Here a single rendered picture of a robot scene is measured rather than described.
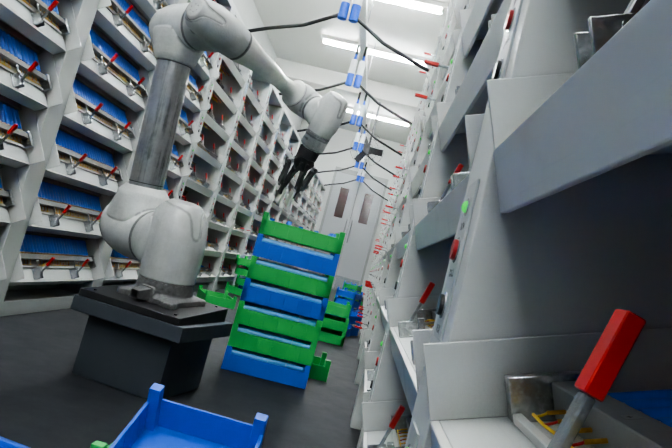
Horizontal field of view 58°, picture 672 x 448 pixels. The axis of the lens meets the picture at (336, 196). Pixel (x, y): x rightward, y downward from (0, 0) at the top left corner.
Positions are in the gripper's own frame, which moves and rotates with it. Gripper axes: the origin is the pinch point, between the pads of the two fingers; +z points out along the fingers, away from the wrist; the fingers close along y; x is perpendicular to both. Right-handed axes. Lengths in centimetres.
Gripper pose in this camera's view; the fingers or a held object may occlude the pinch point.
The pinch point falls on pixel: (285, 196)
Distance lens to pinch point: 221.6
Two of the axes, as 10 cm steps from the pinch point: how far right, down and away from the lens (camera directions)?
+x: 4.0, 4.6, -7.9
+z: -4.7, 8.5, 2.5
